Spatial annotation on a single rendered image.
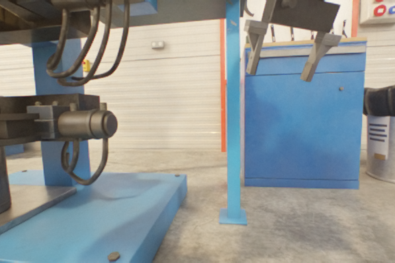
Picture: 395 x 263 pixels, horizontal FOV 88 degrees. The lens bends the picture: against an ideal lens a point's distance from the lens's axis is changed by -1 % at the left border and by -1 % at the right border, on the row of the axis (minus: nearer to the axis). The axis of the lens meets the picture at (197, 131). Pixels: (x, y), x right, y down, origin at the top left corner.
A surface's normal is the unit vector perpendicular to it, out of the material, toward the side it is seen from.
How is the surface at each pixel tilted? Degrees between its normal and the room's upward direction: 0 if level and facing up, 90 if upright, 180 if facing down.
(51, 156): 90
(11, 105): 90
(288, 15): 114
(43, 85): 90
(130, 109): 90
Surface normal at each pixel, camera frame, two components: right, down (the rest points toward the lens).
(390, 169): -0.88, 0.12
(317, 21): 0.09, 0.49
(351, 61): -0.15, 0.11
